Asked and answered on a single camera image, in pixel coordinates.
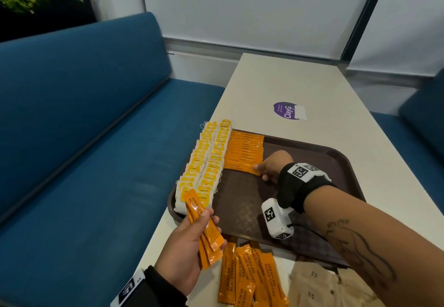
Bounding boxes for person's left hand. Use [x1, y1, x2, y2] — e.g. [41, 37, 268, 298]
[154, 208, 228, 297]

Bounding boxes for person's right hand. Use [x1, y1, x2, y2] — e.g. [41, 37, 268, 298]
[255, 150, 295, 184]

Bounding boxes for orange coffee stick packet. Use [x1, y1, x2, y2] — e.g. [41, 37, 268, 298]
[182, 189, 225, 252]
[224, 162, 262, 176]
[187, 204, 223, 263]
[188, 213, 213, 271]

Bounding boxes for person's right forearm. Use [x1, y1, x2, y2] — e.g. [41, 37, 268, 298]
[303, 185, 444, 307]

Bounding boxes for row of orange coffee sachets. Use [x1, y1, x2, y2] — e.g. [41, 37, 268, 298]
[224, 129, 265, 170]

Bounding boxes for brown plastic tray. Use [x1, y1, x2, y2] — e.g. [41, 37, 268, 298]
[167, 129, 367, 269]

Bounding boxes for white marker tracker block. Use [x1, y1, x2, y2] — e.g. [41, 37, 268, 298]
[287, 162, 332, 183]

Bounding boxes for rows of yellow tea bags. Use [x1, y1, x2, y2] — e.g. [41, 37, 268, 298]
[173, 119, 233, 216]

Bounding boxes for purple round sticker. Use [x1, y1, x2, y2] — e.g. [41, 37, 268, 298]
[273, 102, 299, 121]

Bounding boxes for pile of orange coffee sachets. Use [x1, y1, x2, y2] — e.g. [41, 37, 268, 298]
[217, 242, 290, 307]

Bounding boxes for white marker tracker plate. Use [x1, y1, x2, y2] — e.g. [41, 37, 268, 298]
[110, 269, 146, 307]

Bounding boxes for beige paper packet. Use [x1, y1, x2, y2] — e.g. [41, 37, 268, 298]
[290, 262, 342, 293]
[287, 283, 339, 307]
[335, 267, 384, 307]

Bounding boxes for white window sill ledge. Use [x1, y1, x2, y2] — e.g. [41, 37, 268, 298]
[163, 36, 434, 89]

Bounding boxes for blue cushioned sofa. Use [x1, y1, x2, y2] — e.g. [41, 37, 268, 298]
[370, 69, 444, 214]

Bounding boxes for wide white roller blind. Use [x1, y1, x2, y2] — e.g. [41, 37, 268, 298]
[139, 0, 382, 61]

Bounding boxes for blue upholstered bench sofa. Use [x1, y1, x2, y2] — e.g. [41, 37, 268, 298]
[0, 12, 226, 307]

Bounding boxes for narrow white roller blind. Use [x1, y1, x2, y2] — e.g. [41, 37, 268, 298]
[348, 0, 444, 77]

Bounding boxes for dark planter box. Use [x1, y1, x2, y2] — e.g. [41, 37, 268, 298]
[0, 0, 98, 43]

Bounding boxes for black right wrist strap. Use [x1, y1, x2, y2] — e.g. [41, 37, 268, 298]
[276, 162, 337, 214]

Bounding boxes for black wrist strap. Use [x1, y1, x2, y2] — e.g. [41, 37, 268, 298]
[276, 162, 337, 214]
[122, 265, 188, 307]

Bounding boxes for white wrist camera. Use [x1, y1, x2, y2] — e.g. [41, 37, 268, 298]
[261, 198, 295, 240]

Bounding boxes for black cable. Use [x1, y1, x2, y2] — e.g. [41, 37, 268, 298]
[289, 224, 350, 268]

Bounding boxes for black left wrist strap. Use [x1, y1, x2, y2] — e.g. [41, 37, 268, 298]
[122, 265, 188, 307]

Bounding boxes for black window frame post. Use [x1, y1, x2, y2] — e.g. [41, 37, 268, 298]
[340, 0, 393, 62]

